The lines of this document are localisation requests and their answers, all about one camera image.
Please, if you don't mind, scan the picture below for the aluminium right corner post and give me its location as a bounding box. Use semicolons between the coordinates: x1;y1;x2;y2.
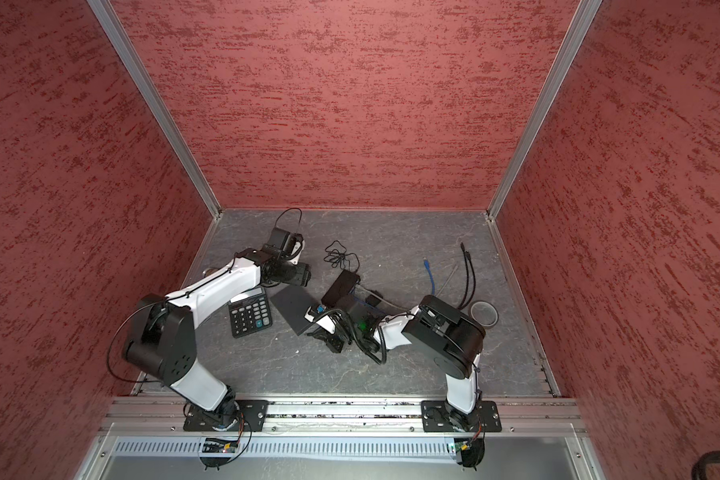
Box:
487;0;602;222

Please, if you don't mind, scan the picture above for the aluminium corner post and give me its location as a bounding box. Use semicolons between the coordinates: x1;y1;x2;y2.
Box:
487;0;602;222
87;0;223;220

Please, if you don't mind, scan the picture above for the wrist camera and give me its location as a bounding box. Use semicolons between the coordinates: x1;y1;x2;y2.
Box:
286;236;304;265
304;305;336;334

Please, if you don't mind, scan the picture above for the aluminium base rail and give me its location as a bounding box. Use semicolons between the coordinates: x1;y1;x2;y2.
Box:
98;393;589;438

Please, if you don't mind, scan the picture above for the black cable bottom right corner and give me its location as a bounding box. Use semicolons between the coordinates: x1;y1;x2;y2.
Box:
691;449;720;480

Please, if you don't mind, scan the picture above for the black network switch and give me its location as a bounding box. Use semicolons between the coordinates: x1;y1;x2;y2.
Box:
271;285;318;336
321;269;360;308

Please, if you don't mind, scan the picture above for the grey ethernet cable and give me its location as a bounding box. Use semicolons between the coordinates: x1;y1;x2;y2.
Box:
434;263;460;298

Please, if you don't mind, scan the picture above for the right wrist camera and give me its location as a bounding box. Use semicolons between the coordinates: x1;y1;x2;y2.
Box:
304;305;336;334

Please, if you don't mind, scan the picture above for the brown tape roll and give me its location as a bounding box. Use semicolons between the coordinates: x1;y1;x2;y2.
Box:
469;300;499;329

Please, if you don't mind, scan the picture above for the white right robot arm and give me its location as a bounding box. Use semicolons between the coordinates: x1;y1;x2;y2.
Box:
304;294;486;433

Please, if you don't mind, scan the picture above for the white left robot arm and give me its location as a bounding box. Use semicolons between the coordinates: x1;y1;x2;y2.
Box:
122;227;311;431

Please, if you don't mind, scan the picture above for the black power adapter with cable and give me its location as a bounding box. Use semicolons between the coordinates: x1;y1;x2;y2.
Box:
323;240;360;273

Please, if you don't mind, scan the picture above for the black calculator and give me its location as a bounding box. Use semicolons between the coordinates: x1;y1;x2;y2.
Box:
228;287;273;338

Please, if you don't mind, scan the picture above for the black ethernet cable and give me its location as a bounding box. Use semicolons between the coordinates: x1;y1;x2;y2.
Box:
463;250;478;310
455;242;473;310

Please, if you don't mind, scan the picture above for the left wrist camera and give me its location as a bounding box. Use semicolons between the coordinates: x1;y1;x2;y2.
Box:
286;236;304;265

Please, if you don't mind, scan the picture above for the aluminium left corner post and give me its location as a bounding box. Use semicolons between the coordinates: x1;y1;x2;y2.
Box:
87;0;223;220

